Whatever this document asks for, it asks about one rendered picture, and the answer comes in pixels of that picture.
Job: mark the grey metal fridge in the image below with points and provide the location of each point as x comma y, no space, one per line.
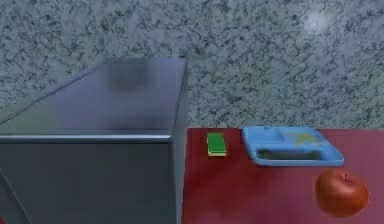
100,146

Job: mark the green and yellow sponge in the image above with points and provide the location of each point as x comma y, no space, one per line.
216,144

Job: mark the blue plastic tray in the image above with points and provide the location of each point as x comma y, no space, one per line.
290,146

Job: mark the red apple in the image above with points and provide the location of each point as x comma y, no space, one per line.
341,193

